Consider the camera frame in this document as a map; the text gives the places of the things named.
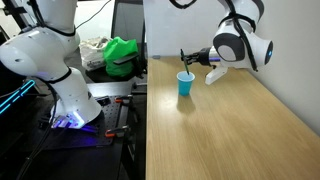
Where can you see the orange handled clamp front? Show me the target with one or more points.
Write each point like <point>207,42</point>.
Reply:
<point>116,131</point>

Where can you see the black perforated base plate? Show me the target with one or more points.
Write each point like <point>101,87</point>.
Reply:
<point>67,132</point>

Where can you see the black office chair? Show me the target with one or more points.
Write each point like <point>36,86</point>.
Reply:
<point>129,24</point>

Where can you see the blue led strip device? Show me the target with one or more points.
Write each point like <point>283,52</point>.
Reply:
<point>16,95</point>

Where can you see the black phone on bag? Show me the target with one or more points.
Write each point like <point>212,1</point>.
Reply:
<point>125,59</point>

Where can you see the light blue plastic cup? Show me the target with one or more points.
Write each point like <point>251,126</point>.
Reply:
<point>185,80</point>

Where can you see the green plastic bag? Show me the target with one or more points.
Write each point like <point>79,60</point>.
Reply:
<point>115,49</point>

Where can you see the orange handled clamp rear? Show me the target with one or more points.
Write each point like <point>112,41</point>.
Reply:
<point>121,99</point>

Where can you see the green pen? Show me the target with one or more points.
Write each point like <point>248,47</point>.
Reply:
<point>184,61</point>

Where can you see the orange handled clamp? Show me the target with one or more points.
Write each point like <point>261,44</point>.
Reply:
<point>121,99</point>
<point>116,131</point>

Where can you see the white plastic bag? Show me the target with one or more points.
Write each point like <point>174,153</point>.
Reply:
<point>91,51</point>

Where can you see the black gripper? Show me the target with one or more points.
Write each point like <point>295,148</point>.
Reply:
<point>202,57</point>

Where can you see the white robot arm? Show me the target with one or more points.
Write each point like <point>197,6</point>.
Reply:
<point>40,52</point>

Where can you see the white camera bar on wrist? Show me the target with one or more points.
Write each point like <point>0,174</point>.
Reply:
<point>215,74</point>

